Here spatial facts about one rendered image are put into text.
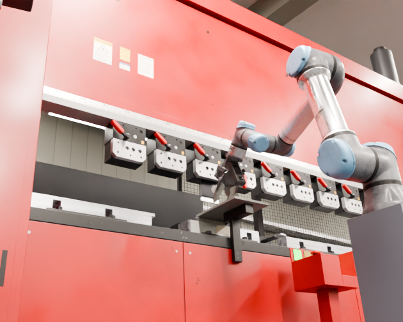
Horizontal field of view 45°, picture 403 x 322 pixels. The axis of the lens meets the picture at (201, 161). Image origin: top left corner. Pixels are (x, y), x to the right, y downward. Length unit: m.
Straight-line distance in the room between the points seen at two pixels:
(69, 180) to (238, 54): 1.11
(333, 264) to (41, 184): 1.35
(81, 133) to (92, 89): 3.91
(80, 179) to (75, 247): 0.88
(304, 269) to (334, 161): 0.64
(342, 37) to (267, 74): 2.54
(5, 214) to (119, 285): 0.45
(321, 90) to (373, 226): 0.47
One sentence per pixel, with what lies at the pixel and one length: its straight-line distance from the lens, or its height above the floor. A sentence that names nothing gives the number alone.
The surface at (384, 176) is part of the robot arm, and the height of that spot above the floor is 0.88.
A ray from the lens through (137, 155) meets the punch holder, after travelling 2.00.
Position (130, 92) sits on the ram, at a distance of 2.14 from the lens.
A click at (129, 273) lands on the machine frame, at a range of 1.71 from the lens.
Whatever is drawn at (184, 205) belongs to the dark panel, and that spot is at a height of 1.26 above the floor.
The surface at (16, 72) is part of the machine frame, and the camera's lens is 1.71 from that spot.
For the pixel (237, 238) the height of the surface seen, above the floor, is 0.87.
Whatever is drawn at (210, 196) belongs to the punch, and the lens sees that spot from 2.18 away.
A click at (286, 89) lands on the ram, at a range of 2.85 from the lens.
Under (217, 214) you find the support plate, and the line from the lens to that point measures 2.07.
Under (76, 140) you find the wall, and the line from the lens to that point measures 5.88.
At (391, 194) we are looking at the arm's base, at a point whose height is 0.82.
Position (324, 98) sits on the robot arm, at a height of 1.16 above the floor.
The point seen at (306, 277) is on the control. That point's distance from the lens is 2.00.
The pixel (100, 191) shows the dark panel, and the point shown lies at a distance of 2.51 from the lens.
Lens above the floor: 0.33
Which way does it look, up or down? 25 degrees up
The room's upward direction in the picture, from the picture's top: 3 degrees counter-clockwise
